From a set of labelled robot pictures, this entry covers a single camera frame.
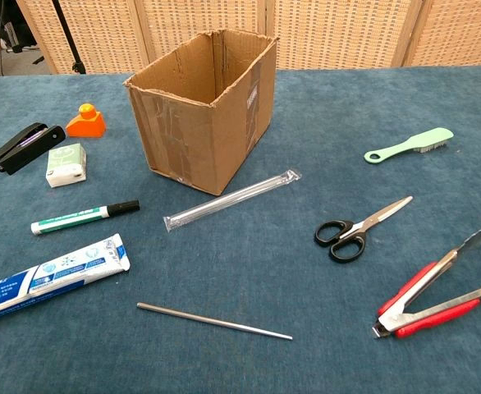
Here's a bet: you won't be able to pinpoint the thin metal rod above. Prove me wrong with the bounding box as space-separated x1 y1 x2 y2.
136 301 294 341

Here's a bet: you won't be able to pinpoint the red-handled metal tongs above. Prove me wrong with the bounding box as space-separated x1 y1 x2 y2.
373 224 481 340

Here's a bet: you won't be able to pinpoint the plastic wrapped straw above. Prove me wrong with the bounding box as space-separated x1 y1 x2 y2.
162 168 303 234

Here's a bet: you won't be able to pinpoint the orange plastic toy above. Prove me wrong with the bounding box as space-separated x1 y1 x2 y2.
65 103 108 139

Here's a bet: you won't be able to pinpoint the black tripod stand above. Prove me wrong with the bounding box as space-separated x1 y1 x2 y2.
51 0 88 76

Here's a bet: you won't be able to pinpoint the green white marker pen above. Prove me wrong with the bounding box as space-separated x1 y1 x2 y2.
30 199 141 236

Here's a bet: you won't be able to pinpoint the green white tissue pack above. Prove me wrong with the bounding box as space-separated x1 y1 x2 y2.
45 144 88 189

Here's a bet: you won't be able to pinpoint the blue table cloth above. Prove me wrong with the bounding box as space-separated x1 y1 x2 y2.
0 64 481 394

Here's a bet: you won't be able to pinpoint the mint green brush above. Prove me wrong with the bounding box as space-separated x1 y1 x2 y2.
363 126 456 165

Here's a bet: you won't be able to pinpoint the woven wicker folding screen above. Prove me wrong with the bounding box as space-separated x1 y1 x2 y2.
15 0 481 76

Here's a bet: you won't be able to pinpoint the black stapler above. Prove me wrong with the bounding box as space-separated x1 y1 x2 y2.
0 121 67 176

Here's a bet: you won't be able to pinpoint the brown cardboard box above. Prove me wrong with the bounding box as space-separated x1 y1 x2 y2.
123 29 280 197

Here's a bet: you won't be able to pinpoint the black handled scissors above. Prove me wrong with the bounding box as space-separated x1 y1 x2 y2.
314 195 415 264

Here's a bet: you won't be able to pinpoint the dark hanging clothes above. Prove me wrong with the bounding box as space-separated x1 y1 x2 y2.
0 0 40 53

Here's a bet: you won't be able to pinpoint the blue white toothpaste box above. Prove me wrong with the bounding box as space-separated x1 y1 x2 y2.
0 232 131 326

